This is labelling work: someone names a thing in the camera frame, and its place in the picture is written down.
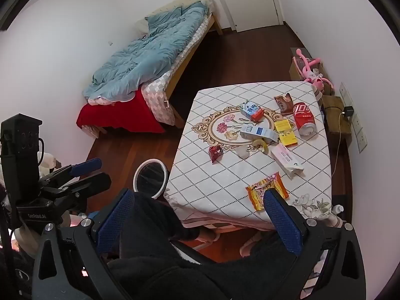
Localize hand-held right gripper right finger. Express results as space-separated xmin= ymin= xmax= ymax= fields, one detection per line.
xmin=262 ymin=188 xmax=366 ymax=300

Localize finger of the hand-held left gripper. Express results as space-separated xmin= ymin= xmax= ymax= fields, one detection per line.
xmin=42 ymin=172 xmax=112 ymax=207
xmin=39 ymin=159 xmax=102 ymax=184

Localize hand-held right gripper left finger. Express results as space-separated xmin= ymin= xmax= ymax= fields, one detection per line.
xmin=31 ymin=188 xmax=138 ymax=300

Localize orange snack packet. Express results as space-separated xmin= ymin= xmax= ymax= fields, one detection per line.
xmin=245 ymin=172 xmax=289 ymax=211

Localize white trash bin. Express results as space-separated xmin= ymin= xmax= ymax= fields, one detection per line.
xmin=133 ymin=159 xmax=170 ymax=199

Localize white and pink box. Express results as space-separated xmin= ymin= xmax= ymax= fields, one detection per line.
xmin=270 ymin=144 xmax=304 ymax=180

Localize yellow curved strip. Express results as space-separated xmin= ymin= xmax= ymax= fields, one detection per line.
xmin=251 ymin=139 xmax=269 ymax=154

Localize yellow box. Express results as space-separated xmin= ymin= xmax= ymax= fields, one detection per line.
xmin=274 ymin=119 xmax=297 ymax=147

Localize grey and blue box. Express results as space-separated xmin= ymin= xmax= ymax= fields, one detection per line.
xmin=240 ymin=123 xmax=279 ymax=144

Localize small red wrapper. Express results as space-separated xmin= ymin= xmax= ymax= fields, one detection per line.
xmin=209 ymin=145 xmax=224 ymax=165

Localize red soda can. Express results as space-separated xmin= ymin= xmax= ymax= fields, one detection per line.
xmin=293 ymin=101 xmax=317 ymax=137

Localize blue and red milk carton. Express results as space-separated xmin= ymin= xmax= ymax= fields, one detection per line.
xmin=239 ymin=100 xmax=264 ymax=122

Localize brown snack wrapper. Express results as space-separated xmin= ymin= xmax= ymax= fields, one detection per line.
xmin=274 ymin=93 xmax=294 ymax=115

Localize white jacket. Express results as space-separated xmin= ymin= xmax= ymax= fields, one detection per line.
xmin=37 ymin=152 xmax=63 ymax=176

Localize pink slipper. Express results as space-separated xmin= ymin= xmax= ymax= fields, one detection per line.
xmin=240 ymin=231 xmax=264 ymax=257
xmin=197 ymin=228 xmax=219 ymax=243

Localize person's black pants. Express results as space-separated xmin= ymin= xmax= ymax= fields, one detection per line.
xmin=106 ymin=190 xmax=301 ymax=300

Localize red blanket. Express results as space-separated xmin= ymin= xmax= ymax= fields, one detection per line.
xmin=77 ymin=89 xmax=166 ymax=135

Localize pink blanket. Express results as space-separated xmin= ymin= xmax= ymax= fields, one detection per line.
xmin=87 ymin=95 xmax=138 ymax=106

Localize table with white patterned tablecloth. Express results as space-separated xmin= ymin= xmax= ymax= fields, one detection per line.
xmin=164 ymin=81 xmax=333 ymax=232

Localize checkered bed sheet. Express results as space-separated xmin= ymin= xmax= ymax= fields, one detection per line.
xmin=140 ymin=12 xmax=210 ymax=126

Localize wooden nightstand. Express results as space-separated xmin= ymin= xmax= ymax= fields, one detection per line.
xmin=319 ymin=94 xmax=352 ymax=136

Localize blue duvet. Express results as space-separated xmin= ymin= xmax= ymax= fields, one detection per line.
xmin=83 ymin=1 xmax=208 ymax=105

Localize wooden bed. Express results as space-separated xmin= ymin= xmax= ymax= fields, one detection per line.
xmin=76 ymin=0 xmax=224 ymax=138

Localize pink plush toy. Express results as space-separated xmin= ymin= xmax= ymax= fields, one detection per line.
xmin=292 ymin=47 xmax=333 ymax=92

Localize cardboard box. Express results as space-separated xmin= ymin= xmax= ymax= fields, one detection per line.
xmin=289 ymin=57 xmax=324 ymax=83

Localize beige pillow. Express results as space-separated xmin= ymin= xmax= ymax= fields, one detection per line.
xmin=137 ymin=0 xmax=216 ymax=35

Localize white door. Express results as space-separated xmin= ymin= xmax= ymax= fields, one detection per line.
xmin=208 ymin=0 xmax=285 ymax=33

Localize white cable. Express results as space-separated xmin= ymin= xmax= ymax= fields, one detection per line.
xmin=331 ymin=109 xmax=345 ymax=179

